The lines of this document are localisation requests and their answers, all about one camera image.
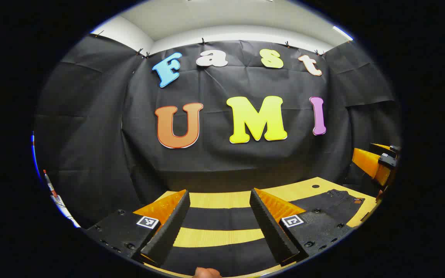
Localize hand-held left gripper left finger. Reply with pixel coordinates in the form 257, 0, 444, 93
85, 188, 191, 268

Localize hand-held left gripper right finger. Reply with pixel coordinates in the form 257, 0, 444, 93
249, 188, 356, 267

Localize black jeans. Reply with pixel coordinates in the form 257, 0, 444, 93
161, 188, 366, 278

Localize ceiling light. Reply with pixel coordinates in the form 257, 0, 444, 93
332, 25, 354, 42

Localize black backdrop cloth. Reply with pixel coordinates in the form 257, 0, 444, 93
33, 34, 403, 228

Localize red and white pole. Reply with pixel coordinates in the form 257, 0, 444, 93
43, 169, 81, 228

